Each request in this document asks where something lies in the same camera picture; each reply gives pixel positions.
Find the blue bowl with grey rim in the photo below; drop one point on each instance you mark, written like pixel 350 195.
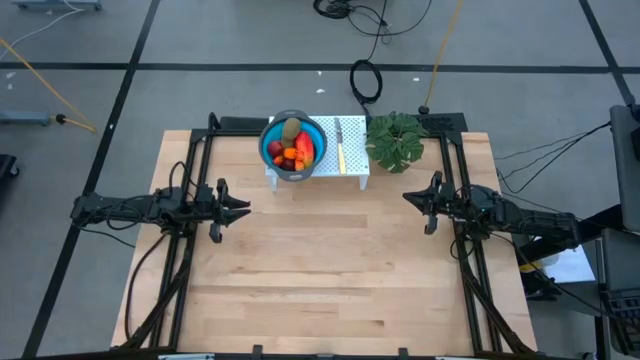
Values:
pixel 267 140

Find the white perforated metal rack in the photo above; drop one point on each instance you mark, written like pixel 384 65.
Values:
pixel 352 145

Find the brown toy kiwi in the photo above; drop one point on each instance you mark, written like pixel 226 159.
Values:
pixel 290 131

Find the grey stand base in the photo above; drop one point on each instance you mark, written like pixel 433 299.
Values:
pixel 55 4
pixel 25 118

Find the dark red plum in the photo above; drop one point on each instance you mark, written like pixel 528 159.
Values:
pixel 275 148

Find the red yellow toy mango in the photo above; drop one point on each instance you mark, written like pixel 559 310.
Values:
pixel 305 147

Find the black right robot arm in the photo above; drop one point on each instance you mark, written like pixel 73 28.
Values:
pixel 530 220

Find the black aluminium table frame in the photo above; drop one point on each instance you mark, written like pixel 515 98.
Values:
pixel 445 122

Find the orange toy tangerine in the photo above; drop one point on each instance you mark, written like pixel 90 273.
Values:
pixel 290 153

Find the black keyboard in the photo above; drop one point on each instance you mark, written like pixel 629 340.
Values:
pixel 625 320

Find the dark grey desk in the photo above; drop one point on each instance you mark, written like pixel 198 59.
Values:
pixel 620 255

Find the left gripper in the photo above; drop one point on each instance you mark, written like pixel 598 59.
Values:
pixel 212 207

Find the green plant in white pot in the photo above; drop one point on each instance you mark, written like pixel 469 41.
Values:
pixel 395 142

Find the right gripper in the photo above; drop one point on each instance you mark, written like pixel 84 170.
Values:
pixel 452 205

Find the small orange-red toy fruit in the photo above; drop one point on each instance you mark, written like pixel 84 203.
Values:
pixel 278 160

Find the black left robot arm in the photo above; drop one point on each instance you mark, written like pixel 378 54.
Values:
pixel 130 207

